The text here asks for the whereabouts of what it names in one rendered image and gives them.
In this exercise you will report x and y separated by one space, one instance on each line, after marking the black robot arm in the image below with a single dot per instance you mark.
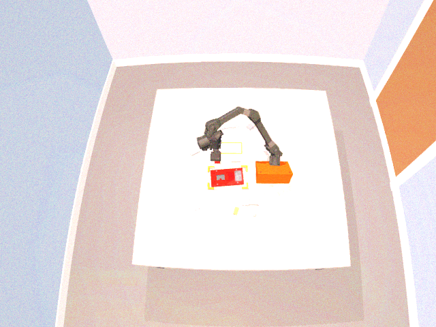
212 134

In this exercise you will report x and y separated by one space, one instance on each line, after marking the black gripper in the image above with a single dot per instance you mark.
216 154

